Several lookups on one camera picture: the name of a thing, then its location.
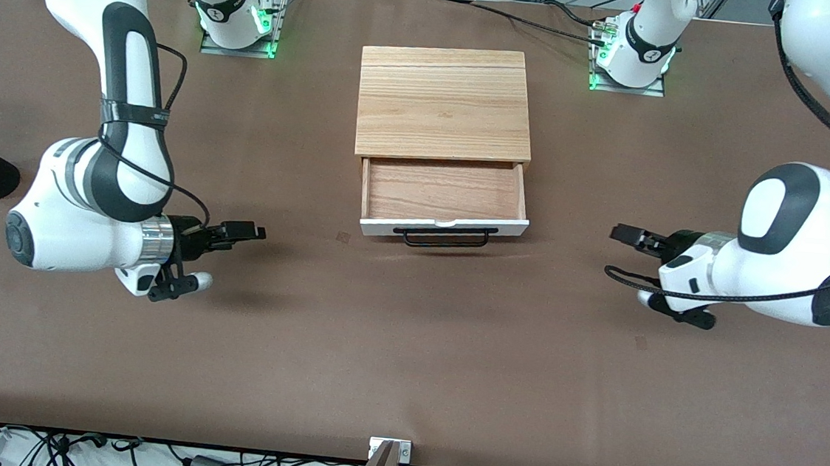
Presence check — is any black metal drawer handle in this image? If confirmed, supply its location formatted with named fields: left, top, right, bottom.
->
left=392, top=220, right=499, bottom=253

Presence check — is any light wooden drawer cabinet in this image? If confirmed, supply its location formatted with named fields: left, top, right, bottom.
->
left=353, top=38, right=541, bottom=173

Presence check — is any brown table cover sheet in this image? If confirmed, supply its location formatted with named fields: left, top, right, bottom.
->
left=0, top=0, right=830, bottom=466

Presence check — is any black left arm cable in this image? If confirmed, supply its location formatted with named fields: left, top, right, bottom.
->
left=601, top=0, right=830, bottom=311

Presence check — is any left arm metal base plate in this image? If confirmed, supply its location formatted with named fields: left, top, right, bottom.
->
left=588, top=18, right=671, bottom=98

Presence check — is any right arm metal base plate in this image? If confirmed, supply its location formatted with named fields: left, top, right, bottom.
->
left=199, top=0, right=286, bottom=60

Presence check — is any thin black cable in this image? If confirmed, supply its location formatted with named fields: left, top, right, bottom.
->
left=545, top=1, right=611, bottom=31

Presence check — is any black braided cable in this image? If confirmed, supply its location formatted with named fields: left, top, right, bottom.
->
left=467, top=0, right=611, bottom=47

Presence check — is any small metal bracket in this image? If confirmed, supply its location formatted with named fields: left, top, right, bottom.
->
left=368, top=437, right=413, bottom=463

